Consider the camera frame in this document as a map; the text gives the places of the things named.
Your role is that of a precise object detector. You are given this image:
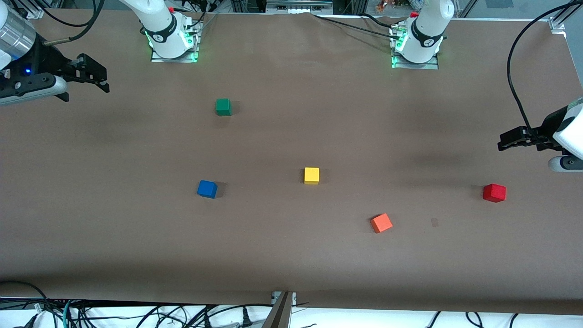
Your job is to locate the blue wooden block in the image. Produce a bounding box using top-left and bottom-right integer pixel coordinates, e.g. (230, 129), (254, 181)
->
(197, 180), (218, 199)

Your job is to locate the orange wooden block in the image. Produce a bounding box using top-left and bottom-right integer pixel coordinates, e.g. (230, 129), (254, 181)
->
(370, 213), (393, 234)

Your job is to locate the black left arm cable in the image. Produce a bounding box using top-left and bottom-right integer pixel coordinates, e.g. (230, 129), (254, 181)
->
(507, 0), (583, 133)

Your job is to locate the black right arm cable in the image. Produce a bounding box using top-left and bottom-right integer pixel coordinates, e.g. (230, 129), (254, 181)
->
(39, 0), (106, 45)

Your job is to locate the red wooden block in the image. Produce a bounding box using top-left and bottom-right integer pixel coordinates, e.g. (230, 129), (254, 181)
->
(483, 184), (506, 203)

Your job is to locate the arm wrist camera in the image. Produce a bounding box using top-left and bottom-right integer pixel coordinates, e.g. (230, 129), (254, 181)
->
(548, 154), (583, 173)
(0, 73), (70, 107)

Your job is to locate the dark diagonal support beam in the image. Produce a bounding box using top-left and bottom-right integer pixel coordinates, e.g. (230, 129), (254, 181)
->
(261, 292), (293, 328)

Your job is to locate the long black base cable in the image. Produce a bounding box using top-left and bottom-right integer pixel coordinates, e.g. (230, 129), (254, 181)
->
(312, 14), (405, 41)

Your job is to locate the brown paper table cover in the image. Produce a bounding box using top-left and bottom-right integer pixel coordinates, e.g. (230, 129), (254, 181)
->
(0, 8), (583, 316)

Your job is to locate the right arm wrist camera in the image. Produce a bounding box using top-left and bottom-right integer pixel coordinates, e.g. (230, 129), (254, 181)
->
(0, 73), (70, 107)

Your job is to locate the black floor cable loop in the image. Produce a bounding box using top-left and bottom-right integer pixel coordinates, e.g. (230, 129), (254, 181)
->
(0, 280), (48, 311)

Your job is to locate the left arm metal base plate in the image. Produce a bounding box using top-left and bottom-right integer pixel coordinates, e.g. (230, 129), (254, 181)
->
(390, 24), (440, 70)

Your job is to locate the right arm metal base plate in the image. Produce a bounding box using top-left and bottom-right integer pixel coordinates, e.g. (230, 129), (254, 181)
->
(150, 19), (202, 63)

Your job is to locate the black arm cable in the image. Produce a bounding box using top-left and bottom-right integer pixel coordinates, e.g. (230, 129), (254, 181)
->
(39, 0), (106, 45)
(507, 0), (583, 133)

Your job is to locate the metal table edge bracket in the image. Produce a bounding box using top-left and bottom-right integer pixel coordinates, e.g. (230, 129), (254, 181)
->
(271, 291), (297, 307)

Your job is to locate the short black base cable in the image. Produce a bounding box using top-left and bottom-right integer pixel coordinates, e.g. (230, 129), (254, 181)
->
(362, 13), (400, 30)

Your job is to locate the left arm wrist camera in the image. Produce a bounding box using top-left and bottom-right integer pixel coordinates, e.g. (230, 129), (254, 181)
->
(548, 154), (583, 173)

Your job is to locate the grey metal device box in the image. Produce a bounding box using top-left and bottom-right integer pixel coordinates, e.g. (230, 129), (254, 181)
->
(266, 0), (333, 14)

